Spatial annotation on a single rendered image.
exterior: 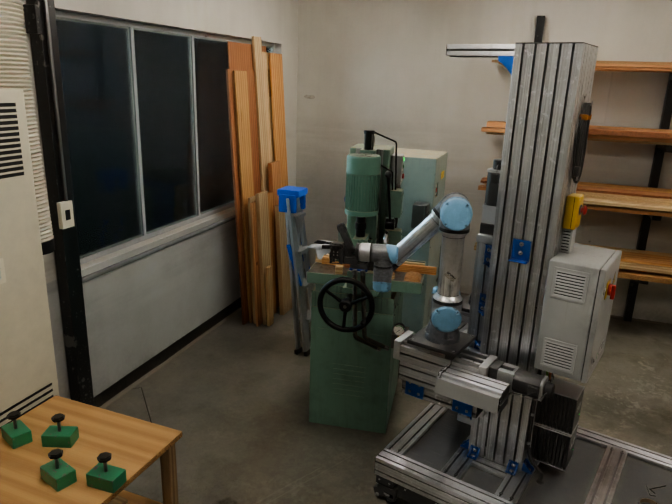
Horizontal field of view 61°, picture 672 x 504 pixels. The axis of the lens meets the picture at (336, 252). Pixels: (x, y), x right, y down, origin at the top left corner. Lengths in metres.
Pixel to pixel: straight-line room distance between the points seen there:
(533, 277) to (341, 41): 3.49
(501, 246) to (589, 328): 0.46
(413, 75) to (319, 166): 1.21
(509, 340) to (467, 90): 2.98
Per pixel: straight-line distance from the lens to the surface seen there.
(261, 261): 4.42
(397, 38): 5.30
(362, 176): 2.93
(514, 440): 2.79
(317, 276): 3.02
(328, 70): 5.47
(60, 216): 3.04
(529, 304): 2.50
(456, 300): 2.30
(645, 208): 4.70
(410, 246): 2.37
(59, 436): 2.45
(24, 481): 2.36
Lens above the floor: 1.87
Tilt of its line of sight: 17 degrees down
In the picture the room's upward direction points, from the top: 2 degrees clockwise
